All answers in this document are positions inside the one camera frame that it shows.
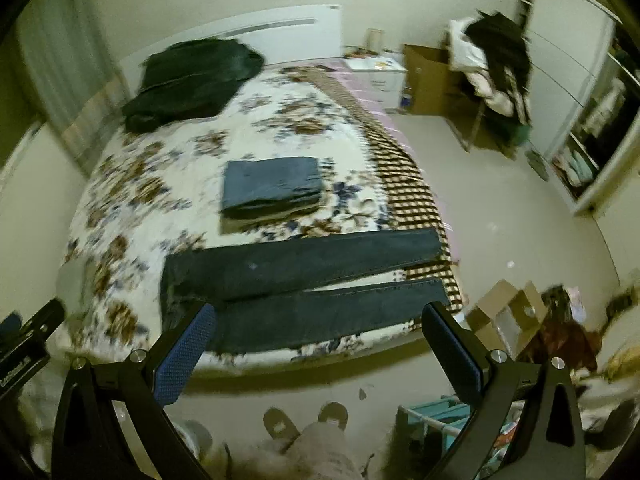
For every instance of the floral white bedspread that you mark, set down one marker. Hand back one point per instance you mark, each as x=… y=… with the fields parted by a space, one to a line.
x=152 y=195

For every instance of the dark blue denim jeans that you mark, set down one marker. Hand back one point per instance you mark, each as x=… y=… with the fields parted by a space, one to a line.
x=284 y=295

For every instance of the white sliding wardrobe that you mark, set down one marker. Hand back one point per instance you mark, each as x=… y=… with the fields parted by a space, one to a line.
x=585 y=101

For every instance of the left beige slipper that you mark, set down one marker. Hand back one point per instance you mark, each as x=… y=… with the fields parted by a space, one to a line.
x=279 y=426

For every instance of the dark green blanket pile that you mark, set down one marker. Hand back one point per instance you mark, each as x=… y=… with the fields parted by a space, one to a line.
x=191 y=79

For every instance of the white bed headboard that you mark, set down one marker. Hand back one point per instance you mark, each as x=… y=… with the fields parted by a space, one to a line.
x=282 y=35

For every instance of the chair piled with clothes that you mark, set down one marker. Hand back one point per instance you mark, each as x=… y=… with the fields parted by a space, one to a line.
x=490 y=53

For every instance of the beige trouser leg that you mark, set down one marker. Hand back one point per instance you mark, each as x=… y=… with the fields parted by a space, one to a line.
x=322 y=451

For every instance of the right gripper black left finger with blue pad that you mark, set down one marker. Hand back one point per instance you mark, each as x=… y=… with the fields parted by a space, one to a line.
x=88 y=442

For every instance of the brown cardboard box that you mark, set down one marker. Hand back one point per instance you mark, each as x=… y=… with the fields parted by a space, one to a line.
x=431 y=83

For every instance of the white bedside table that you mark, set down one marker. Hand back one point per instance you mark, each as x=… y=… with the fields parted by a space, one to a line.
x=385 y=76

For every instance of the small open cardboard boxes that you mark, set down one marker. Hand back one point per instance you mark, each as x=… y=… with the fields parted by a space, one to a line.
x=507 y=318

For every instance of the beige slipper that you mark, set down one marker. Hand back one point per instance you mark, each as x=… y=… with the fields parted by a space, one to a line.
x=279 y=426
x=335 y=414

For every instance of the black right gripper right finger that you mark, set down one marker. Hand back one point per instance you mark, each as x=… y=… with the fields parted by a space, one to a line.
x=548 y=441

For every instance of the folded blue jeans stack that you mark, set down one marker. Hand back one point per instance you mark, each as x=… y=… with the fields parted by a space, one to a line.
x=256 y=189

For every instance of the right beige slipper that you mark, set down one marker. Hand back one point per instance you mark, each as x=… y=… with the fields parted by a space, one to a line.
x=335 y=414

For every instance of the grey striped curtain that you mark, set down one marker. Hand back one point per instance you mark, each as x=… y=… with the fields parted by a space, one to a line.
x=78 y=84

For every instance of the teal white drying rack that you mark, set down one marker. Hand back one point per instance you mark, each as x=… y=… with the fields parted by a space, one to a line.
x=429 y=431

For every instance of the clothes pile on floor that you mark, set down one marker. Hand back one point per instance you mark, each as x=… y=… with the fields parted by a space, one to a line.
x=561 y=335

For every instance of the brown checkered bed sheet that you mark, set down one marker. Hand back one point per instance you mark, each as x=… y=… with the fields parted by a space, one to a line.
x=410 y=200

